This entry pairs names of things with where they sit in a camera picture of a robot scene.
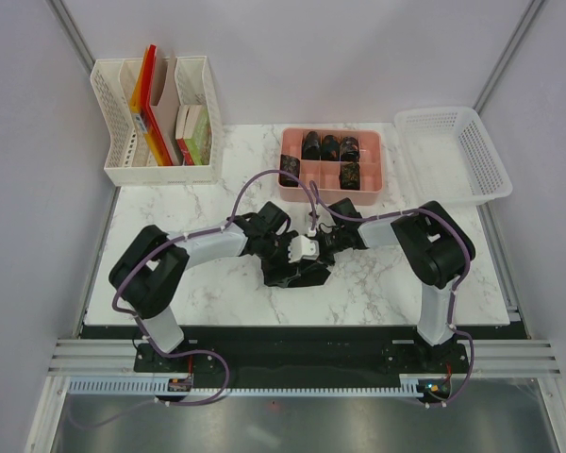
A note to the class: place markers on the cream desktop file organizer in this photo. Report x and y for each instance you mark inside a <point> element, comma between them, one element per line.
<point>143,150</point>

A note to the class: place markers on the long black necktie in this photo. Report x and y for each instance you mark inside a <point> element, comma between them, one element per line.
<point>306,273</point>

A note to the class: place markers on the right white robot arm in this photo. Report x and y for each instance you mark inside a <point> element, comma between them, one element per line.
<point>438,252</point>

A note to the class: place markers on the pink compartment tray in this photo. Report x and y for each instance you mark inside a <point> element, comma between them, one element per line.
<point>325,174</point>

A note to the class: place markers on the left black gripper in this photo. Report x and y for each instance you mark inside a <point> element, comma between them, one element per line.
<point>273,276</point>

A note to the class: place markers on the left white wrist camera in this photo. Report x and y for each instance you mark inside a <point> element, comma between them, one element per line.
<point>304,247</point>

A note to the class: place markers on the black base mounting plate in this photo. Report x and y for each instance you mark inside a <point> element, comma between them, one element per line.
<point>297,355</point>

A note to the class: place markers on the aluminium frame rail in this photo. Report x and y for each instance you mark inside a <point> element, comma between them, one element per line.
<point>493,359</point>

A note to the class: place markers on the rolled tie front right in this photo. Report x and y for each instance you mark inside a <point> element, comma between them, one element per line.
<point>349,176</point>

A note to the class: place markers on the white slotted cable duct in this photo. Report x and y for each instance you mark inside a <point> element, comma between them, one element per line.
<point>177,386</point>

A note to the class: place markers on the rolled tie back middle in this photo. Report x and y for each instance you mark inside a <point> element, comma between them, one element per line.
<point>330,148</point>

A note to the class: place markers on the rolled tie back left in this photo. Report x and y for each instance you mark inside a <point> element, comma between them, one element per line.
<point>311,146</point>

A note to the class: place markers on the beige cardboard folder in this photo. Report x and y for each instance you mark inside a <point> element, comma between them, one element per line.
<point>165,103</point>

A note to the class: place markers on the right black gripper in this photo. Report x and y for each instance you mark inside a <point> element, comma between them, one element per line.
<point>325,258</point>

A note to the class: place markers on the rolled tie back right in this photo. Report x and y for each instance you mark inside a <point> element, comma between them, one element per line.
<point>349,149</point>

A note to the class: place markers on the white plastic basket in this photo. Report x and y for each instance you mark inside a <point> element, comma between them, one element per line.
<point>450,157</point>

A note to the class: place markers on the cream paperback book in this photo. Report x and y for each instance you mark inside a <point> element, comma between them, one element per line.
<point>186,120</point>

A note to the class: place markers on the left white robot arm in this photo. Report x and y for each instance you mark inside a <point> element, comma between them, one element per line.
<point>147,275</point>

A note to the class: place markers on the rolled tie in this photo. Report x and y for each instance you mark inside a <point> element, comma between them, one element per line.
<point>311,146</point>
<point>330,148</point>
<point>349,149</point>
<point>349,176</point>

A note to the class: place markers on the rolled tie floral left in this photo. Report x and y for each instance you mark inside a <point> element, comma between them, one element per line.
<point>290,171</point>

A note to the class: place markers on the red orange folder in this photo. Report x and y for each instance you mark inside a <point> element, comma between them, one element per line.
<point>141,110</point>

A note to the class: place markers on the green book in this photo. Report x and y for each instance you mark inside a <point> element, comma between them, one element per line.
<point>199,145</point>

